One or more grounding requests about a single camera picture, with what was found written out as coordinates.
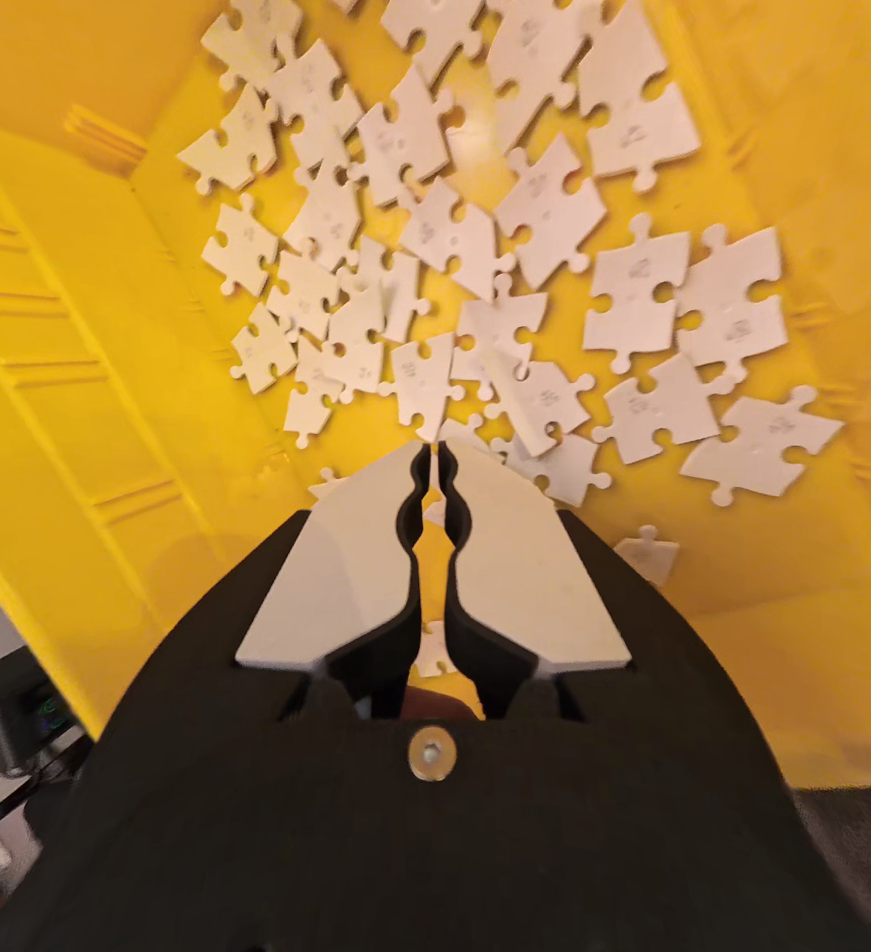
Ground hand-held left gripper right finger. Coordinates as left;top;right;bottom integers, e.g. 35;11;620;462
437;440;635;721

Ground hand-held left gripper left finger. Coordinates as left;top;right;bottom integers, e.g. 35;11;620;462
234;440;433;721

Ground pile of white puzzle pieces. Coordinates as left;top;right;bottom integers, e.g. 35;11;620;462
177;0;845;679

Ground yellow plastic bin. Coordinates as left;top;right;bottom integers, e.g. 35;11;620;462
0;0;871;791

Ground black electronics box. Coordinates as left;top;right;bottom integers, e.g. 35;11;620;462
0;647;88;782

